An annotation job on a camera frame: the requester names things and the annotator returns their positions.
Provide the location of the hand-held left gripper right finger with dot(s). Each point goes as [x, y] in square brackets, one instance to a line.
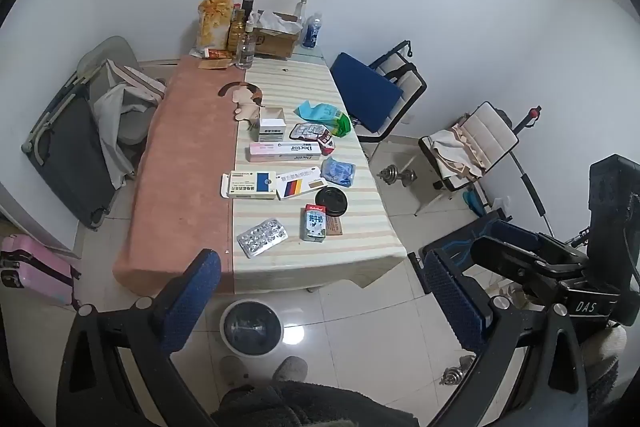
[452, 307]

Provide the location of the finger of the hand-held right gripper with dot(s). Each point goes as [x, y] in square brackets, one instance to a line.
[510, 257]
[520, 234]

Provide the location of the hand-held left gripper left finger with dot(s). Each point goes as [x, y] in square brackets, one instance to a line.
[192, 297]

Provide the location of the pink white toothpaste box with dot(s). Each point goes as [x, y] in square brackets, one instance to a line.
[285, 151]

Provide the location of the person's right forearm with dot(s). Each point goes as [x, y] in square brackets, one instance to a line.
[602, 349]

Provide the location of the black pole with red knob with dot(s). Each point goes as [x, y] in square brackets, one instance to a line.
[527, 187]

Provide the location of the black mat with blue lines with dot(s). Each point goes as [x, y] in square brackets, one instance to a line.
[460, 239]

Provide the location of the blue slipper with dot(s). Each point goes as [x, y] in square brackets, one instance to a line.
[475, 203]

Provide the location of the metal dumbbell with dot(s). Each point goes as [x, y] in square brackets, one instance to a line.
[456, 373]
[397, 174]

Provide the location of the silver blister pack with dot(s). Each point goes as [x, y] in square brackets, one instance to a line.
[261, 238]

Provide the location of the beige cloth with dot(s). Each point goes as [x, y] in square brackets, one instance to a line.
[452, 157]

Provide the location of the white padded chair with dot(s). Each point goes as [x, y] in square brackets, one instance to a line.
[492, 132]

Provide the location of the striped tablecloth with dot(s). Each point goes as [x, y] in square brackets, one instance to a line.
[310, 267]

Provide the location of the grey slipper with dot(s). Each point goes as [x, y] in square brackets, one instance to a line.
[291, 368]

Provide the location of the white blue medicine box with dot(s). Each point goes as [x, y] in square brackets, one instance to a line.
[248, 184]

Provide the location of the orange tablecloth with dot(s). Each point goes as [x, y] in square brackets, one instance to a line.
[185, 167]

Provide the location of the small milk carton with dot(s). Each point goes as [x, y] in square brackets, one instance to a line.
[313, 223]

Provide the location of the brown card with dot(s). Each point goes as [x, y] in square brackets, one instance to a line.
[335, 227]

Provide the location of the white box with striped flag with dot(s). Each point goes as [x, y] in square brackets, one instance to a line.
[300, 183]

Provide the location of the dark fuzzy robe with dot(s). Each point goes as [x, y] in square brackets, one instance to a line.
[310, 407]

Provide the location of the black cup lid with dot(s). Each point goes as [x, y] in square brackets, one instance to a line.
[331, 200]

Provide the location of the pink suitcase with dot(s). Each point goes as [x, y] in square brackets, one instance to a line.
[32, 269]

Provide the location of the blue plastic mask pack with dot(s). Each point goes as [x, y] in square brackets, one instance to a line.
[338, 172]

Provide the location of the grey office chair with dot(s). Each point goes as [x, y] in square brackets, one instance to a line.
[132, 127]

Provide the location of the grey folding bed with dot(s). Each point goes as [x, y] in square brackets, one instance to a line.
[70, 157]

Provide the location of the white green medicine box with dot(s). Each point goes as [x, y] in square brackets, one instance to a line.
[271, 127]

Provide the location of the white garment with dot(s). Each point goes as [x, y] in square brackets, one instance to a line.
[112, 127]

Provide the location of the beige plush doll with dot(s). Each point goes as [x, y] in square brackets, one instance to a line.
[247, 102]

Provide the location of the green packet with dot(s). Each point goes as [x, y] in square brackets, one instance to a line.
[342, 124]

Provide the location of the teal plastic bag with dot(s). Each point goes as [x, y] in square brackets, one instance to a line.
[317, 113]

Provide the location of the brown flat packet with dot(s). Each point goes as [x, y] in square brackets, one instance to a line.
[214, 64]

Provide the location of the small orange box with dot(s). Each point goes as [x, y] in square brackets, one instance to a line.
[218, 53]

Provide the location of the clear spray bottle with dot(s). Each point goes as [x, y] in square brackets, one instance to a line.
[245, 49]

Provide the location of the brown glass bottle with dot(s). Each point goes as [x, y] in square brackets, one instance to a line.
[237, 34]

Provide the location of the cardboard box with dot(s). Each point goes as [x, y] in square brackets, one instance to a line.
[275, 43]

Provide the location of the orange snack bag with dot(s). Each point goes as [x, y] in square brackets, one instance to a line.
[215, 22]

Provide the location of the white plastic bag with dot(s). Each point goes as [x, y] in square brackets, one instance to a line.
[275, 21]

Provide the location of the blue water bottle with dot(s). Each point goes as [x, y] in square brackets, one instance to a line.
[311, 32]

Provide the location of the clear glass bottle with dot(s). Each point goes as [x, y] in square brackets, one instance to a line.
[302, 8]

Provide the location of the black frame chair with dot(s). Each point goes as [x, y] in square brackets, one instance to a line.
[407, 79]

